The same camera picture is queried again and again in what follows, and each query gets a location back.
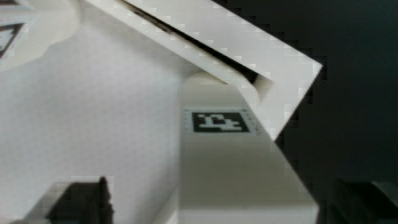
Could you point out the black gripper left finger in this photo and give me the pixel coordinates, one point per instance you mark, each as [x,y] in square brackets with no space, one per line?
[73,204]

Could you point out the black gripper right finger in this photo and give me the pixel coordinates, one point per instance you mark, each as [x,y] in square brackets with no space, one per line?
[364,203]

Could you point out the white desk top tray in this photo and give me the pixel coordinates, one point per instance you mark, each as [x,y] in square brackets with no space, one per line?
[87,122]

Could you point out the white U-shaped boundary fence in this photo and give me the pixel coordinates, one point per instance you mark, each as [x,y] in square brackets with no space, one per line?
[282,67]

